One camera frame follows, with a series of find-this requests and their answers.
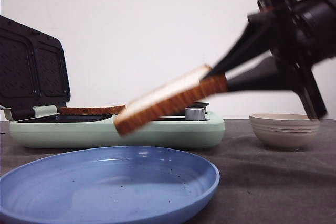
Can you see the beige ribbed bowl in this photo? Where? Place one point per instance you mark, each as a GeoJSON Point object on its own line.
{"type": "Point", "coordinates": [284, 131]}

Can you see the breakfast maker hinged lid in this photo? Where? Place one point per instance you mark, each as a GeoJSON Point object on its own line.
{"type": "Point", "coordinates": [33, 71]}

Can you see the mint green breakfast maker base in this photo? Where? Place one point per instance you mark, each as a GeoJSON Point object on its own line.
{"type": "Point", "coordinates": [48, 129]}

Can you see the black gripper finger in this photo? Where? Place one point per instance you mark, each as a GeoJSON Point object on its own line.
{"type": "Point", "coordinates": [271, 74]}
{"type": "Point", "coordinates": [260, 35]}

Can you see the blue round plate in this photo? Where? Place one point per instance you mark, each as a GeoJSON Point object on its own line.
{"type": "Point", "coordinates": [128, 184]}

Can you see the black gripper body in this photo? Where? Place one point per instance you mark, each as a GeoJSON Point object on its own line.
{"type": "Point", "coordinates": [307, 37]}

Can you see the bread slice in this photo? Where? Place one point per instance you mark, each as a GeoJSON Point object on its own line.
{"type": "Point", "coordinates": [170, 98]}
{"type": "Point", "coordinates": [106, 110]}

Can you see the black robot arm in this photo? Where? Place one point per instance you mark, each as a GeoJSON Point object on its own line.
{"type": "Point", "coordinates": [277, 50]}

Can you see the right silver control knob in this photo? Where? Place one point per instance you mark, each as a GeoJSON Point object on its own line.
{"type": "Point", "coordinates": [194, 114]}

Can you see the black round frying pan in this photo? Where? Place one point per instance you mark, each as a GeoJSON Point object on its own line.
{"type": "Point", "coordinates": [200, 105]}

